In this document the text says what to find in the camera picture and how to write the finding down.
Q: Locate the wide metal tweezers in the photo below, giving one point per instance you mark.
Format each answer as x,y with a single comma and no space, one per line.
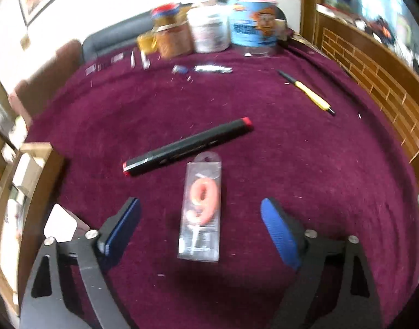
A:
145,60

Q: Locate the cluttered shelf items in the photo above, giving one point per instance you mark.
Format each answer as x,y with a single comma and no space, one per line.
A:
377,20

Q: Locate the yellow box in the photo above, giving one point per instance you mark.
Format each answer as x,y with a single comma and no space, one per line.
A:
146,43

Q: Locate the small blue battery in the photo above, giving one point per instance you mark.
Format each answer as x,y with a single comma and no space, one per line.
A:
180,70

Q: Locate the brown chair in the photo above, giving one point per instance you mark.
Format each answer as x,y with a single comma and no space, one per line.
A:
48,78

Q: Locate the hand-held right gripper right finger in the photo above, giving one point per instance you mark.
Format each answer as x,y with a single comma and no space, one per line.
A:
278,233

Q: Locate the blue printed tub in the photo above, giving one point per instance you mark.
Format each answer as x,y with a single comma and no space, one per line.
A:
252,27

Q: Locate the maroon table cloth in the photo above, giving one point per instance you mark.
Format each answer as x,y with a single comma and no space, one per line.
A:
298,164

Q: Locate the silver blue tube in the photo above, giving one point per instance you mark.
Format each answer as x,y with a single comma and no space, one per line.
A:
212,69

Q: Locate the grey sofa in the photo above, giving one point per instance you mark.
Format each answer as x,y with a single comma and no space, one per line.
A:
110,37

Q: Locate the thin metal tweezers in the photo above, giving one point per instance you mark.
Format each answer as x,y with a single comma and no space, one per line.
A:
132,59

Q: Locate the black marker with red ends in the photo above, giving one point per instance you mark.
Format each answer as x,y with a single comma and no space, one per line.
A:
188,146

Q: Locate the white plastic tub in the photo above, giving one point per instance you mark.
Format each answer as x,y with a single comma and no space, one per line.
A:
209,31

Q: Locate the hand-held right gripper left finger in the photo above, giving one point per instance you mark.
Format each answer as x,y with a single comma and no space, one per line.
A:
123,228

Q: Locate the wooden slatted rack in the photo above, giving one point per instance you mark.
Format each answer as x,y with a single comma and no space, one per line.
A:
377,78

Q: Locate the yellow utility knife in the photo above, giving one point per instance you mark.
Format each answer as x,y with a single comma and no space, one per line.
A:
310,96

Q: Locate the orange number candle packet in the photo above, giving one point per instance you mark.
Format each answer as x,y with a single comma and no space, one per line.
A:
200,209

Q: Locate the cardboard box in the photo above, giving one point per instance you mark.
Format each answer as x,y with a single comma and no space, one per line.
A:
36,150

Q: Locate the clear jar with red lid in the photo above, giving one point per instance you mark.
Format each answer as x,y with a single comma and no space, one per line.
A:
171,37

